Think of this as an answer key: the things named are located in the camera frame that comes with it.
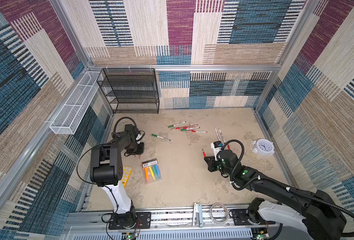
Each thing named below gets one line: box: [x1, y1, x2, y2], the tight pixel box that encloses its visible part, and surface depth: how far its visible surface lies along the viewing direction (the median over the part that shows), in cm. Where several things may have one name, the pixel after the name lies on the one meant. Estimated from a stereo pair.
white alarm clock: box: [250, 139, 275, 156], surface depth 98 cm
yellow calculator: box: [122, 165, 133, 188], surface depth 90 cm
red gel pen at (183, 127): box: [170, 124, 199, 131], surface depth 111 cm
